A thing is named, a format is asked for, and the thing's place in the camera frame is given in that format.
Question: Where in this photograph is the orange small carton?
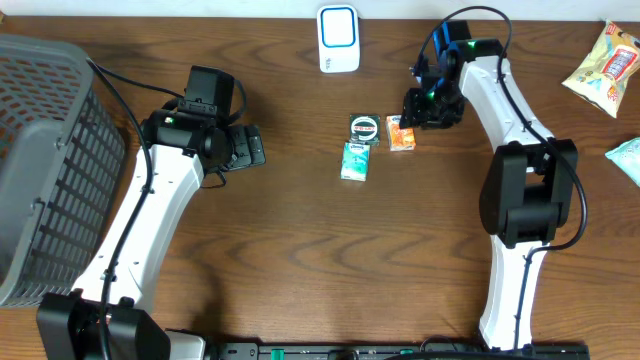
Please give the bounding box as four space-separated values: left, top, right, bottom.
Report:
385 115 416 151

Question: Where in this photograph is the black round-label packet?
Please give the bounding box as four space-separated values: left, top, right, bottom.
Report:
349 114 380 146

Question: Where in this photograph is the green Kleenex tissue pack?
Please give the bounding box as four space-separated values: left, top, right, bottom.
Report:
340 142 370 182

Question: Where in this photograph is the yellow snack bag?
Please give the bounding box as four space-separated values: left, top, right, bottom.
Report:
562 19 639 118

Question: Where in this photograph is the green wet wipes pack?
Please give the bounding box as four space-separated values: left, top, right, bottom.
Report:
605 137 640 186

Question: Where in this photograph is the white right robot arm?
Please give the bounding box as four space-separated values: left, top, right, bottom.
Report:
400 37 583 353

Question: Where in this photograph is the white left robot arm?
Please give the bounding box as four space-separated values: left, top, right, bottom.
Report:
36 110 266 359

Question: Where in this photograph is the white barcode scanner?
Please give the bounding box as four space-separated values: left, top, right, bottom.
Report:
316 4 360 73

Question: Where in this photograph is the grey plastic basket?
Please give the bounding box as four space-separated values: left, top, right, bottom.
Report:
1 34 126 308

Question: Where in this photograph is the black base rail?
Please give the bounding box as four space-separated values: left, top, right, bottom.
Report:
207 338 591 360

